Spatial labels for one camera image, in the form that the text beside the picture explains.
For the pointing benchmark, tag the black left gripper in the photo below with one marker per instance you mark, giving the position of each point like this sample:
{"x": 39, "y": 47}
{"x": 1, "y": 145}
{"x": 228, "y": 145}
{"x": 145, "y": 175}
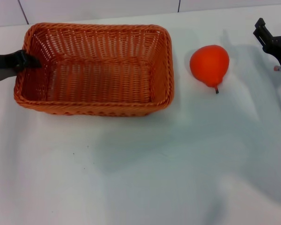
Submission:
{"x": 2, "y": 64}

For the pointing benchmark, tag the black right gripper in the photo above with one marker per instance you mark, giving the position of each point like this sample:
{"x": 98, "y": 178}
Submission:
{"x": 279, "y": 49}

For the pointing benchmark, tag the orange pear with stem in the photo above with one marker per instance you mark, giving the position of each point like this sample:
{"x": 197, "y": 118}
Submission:
{"x": 208, "y": 64}

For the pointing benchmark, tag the orange woven wicker basket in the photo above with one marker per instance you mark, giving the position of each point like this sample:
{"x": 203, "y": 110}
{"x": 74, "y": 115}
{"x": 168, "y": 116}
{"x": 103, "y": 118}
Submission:
{"x": 96, "y": 75}

